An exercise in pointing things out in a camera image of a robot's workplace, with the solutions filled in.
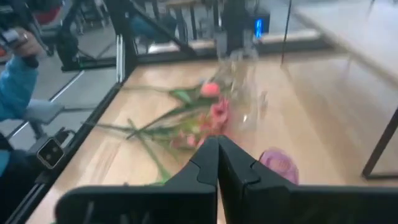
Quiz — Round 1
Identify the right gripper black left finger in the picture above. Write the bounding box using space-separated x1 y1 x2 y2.
55 136 220 224

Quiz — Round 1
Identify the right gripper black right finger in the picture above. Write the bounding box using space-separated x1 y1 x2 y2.
218 134 398 224

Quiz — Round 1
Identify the small purple glass vase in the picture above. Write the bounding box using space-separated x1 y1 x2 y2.
258 147 300 186

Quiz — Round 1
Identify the red flower bunch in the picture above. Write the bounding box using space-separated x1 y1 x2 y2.
126 96 231 140

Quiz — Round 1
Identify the tall clear glass vase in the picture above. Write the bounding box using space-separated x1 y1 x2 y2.
216 49 270 133

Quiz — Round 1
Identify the pink tulip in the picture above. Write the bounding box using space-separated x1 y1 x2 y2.
119 81 222 106

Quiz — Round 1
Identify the wooden shelf with black legs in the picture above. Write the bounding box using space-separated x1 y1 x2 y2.
279 0 398 180

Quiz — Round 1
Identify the grey chair armrest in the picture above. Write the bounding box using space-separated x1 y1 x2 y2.
23 98 65 139

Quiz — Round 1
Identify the black computer with blue light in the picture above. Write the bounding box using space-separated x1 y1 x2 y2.
248 9 271 40

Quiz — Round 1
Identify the person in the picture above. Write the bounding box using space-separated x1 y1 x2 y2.
0 26 43 178

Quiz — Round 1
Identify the person's hand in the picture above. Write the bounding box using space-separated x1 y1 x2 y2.
11 27 43 58

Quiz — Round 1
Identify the silver frame bracket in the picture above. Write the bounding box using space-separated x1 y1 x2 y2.
116 33 124 83

